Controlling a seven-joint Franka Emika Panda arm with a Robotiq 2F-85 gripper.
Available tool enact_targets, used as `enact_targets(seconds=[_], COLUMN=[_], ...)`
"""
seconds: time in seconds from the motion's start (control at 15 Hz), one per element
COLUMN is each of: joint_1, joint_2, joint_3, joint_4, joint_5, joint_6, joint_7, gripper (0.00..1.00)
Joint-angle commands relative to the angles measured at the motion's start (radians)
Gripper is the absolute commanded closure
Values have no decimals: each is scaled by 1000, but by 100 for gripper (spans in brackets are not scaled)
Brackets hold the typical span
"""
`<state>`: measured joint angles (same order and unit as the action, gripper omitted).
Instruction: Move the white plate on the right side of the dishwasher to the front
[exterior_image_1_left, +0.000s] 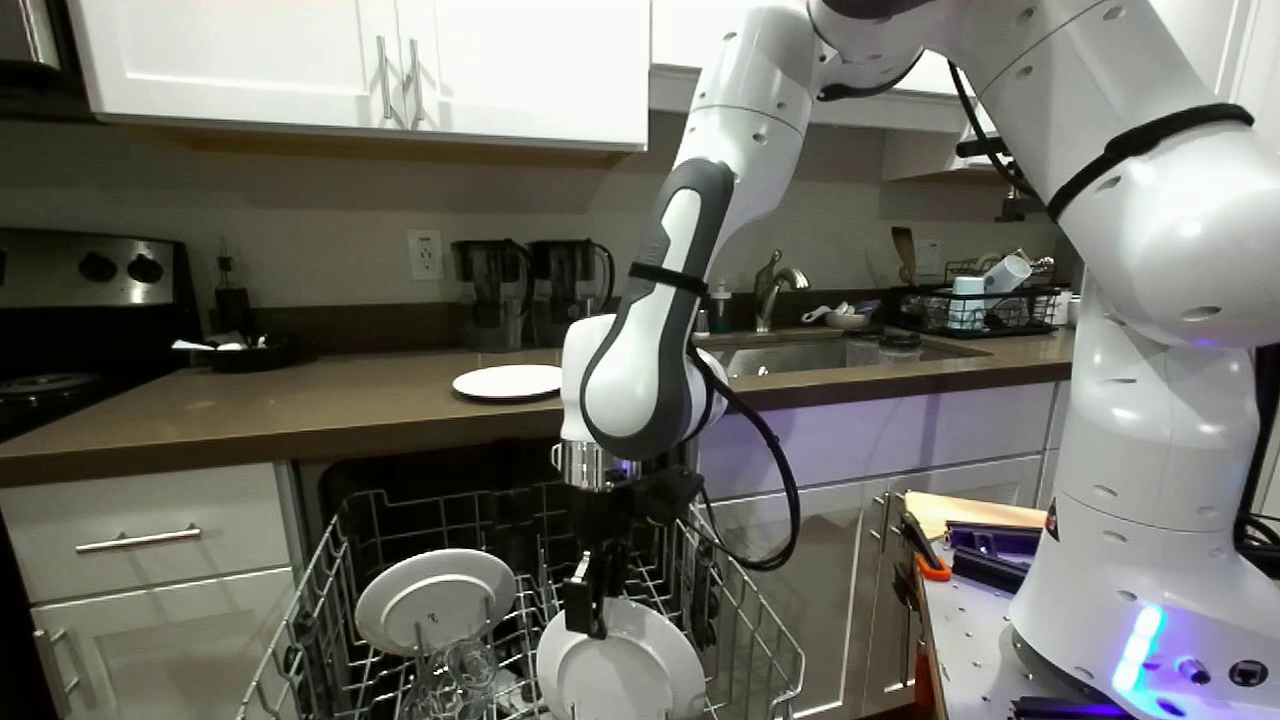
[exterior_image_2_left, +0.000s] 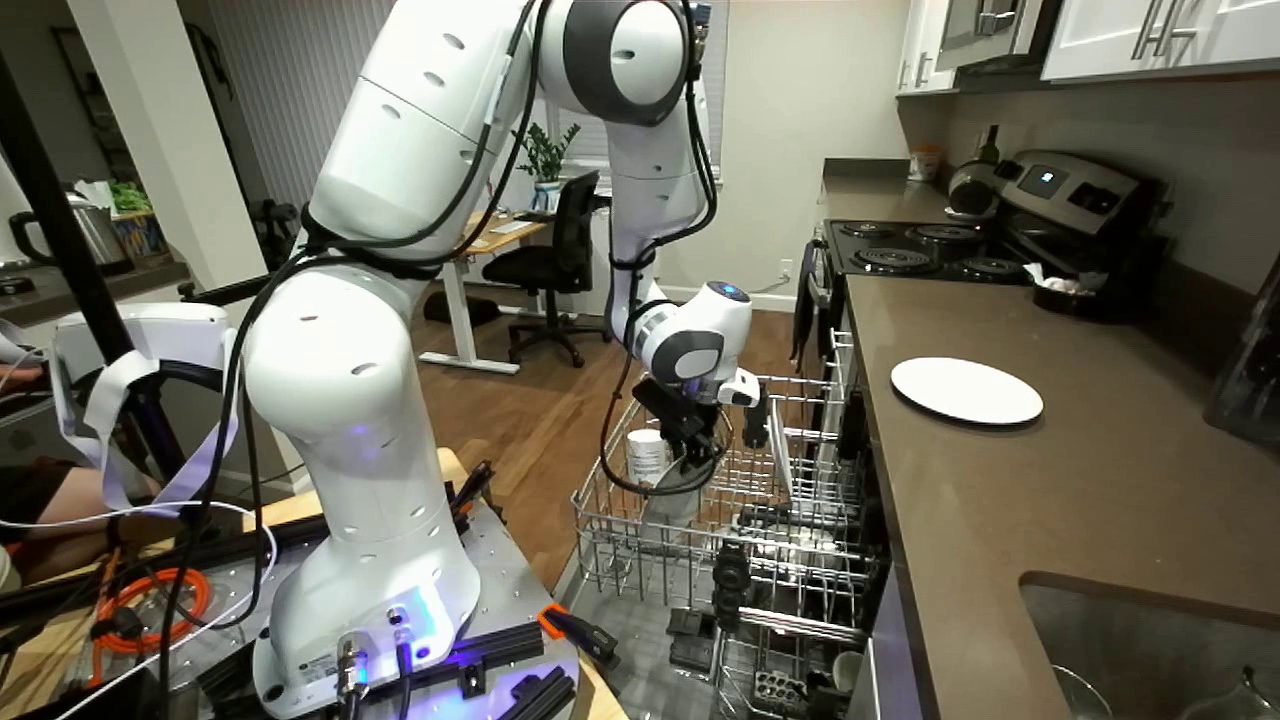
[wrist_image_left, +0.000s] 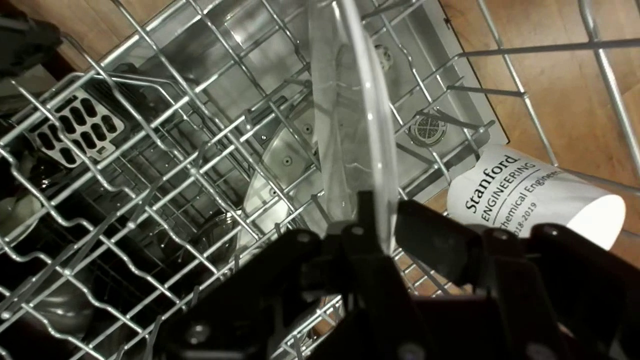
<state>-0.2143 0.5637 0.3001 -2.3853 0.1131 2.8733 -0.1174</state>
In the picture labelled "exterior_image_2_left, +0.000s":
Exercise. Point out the open dishwasher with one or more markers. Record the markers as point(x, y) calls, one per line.
point(625, 665)

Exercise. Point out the dark bottle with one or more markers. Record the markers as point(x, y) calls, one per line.
point(757, 424)

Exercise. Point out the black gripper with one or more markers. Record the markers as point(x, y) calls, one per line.
point(696, 424)

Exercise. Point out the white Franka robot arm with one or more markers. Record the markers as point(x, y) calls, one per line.
point(344, 385)

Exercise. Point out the black kettle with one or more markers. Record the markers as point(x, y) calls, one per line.
point(972, 189)

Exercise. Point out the narrow white upper cabinet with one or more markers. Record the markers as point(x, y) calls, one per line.
point(923, 42)

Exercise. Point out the white cup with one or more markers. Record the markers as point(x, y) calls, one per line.
point(644, 457)

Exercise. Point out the green potted plant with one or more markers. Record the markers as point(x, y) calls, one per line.
point(544, 153)

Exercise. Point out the clear drinking glass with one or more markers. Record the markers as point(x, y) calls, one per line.
point(1232, 702)
point(1083, 696)

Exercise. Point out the white plate with rim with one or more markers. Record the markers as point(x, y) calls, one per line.
point(783, 467)

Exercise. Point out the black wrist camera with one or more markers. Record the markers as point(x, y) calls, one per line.
point(653, 400)

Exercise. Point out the white plate on brown counter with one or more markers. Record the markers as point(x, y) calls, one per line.
point(966, 391)

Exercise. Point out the steel kitchen sink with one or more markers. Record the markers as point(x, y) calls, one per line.
point(1135, 643)

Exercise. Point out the wooden desk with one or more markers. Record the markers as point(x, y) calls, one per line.
point(500, 238)

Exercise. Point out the black tray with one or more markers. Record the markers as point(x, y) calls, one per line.
point(1083, 296)

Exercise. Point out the white under sink cabinet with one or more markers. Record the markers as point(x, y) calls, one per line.
point(898, 665)

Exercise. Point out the black and steel stove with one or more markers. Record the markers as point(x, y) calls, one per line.
point(923, 249)

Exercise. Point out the black office chair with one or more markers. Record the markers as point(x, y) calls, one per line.
point(560, 255)

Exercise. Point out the black mounting bar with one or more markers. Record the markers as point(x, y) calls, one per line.
point(500, 649)
point(541, 696)

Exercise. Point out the black stand pole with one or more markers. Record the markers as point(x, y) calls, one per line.
point(66, 255)

